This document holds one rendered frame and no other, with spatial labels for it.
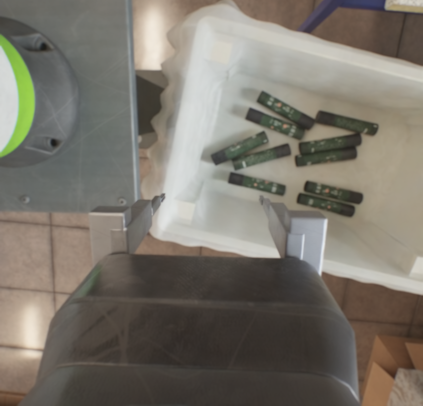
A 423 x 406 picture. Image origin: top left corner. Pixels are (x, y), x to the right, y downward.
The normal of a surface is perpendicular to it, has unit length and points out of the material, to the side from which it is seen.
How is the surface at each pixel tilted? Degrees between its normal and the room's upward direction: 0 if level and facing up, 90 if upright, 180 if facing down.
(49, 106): 77
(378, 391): 68
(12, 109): 90
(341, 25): 0
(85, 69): 0
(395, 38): 0
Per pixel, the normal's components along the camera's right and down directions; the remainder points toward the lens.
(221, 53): -0.03, 0.25
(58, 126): 0.80, 0.52
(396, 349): 0.09, -0.96
